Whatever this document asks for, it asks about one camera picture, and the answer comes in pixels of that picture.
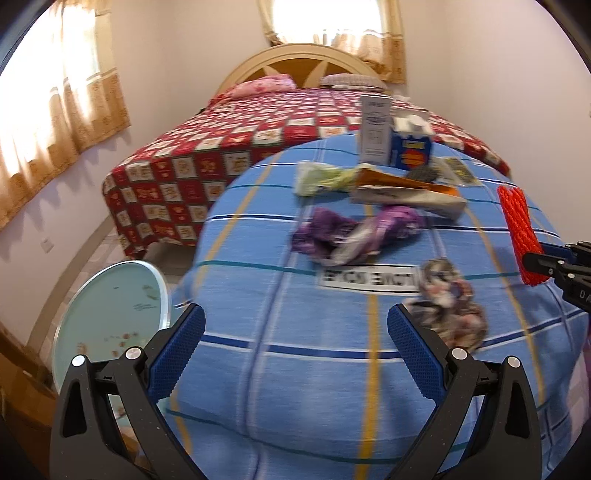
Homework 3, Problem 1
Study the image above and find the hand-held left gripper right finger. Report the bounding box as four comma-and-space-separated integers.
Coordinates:
387, 302, 542, 480

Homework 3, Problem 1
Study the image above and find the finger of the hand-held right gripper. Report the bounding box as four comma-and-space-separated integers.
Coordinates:
538, 241, 591, 261
523, 253, 564, 281

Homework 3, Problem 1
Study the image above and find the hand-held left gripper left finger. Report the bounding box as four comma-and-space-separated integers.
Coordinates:
48, 302, 206, 480

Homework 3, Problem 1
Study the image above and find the red foam net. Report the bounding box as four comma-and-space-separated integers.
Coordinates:
497, 185, 552, 286

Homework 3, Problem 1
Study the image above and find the round glass side table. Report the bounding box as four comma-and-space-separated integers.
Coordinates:
52, 261, 172, 416

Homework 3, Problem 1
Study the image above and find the pale yellow plastic bag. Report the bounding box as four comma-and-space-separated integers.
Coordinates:
295, 161, 365, 197

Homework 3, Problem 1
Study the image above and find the crumpled patterned wrapper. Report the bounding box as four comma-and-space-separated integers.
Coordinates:
404, 258, 489, 349

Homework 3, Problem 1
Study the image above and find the blue plaid tablecloth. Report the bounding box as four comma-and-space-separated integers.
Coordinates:
168, 131, 591, 480

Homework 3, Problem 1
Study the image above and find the purple silver foil wrapper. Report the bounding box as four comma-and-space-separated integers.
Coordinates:
330, 205, 428, 267

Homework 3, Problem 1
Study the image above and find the beige paper wrapper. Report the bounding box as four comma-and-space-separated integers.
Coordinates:
349, 185, 467, 220

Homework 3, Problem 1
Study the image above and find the wooden dresser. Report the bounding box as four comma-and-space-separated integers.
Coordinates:
0, 323, 58, 462

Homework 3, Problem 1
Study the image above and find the blue drink carton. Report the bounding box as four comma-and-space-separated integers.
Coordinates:
390, 113, 434, 169

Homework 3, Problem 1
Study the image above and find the orange flat packet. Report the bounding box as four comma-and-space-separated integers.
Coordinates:
355, 167, 460, 192

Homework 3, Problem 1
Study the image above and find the red patterned bedspread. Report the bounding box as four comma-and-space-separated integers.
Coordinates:
102, 85, 511, 259

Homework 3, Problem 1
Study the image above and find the white grey tall carton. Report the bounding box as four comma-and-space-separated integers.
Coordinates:
360, 93, 392, 164

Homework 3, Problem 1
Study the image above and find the narrow beige floral curtain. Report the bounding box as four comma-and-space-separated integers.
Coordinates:
257, 0, 407, 85

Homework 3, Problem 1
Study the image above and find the wide beige floral curtain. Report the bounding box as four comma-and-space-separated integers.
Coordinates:
0, 0, 131, 229

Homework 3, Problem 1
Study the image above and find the striped pillow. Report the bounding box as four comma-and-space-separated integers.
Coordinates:
320, 74, 384, 90

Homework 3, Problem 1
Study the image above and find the pink floral pillow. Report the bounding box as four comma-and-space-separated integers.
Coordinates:
226, 74, 296, 99

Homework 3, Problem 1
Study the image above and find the cream wooden headboard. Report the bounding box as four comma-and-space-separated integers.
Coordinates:
216, 43, 386, 93

